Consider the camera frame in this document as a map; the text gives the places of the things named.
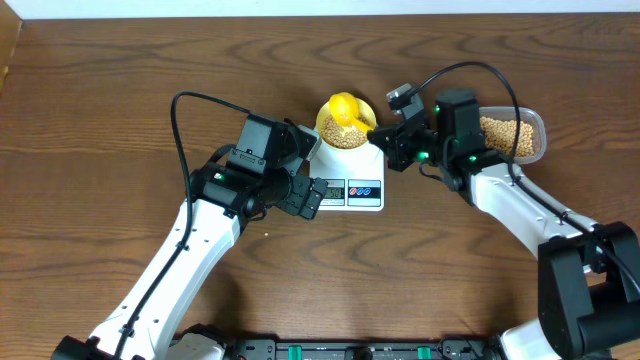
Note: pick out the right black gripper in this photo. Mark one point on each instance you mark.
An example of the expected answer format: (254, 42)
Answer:
(395, 148)

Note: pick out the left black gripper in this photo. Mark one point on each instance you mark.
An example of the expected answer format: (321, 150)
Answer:
(294, 202)

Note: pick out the yellow measuring scoop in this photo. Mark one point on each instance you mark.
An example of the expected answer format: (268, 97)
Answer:
(346, 112)

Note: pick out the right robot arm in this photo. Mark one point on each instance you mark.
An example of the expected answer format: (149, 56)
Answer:
(588, 272)

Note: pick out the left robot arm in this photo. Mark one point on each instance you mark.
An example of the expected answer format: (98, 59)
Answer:
(237, 185)

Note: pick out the white digital kitchen scale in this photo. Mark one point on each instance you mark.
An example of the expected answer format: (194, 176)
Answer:
(355, 177)

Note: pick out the soybeans in bowl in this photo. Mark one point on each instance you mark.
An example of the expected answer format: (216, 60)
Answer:
(342, 137)

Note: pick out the pale yellow bowl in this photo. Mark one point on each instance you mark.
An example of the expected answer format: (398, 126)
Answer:
(324, 113)

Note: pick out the soybeans pile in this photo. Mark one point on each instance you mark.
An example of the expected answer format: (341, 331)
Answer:
(500, 134)

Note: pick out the clear plastic container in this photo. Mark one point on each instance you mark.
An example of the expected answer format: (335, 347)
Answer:
(528, 116)

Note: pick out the cardboard box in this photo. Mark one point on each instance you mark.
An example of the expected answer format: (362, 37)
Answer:
(10, 29)

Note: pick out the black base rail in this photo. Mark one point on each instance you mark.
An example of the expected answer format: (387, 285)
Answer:
(325, 347)

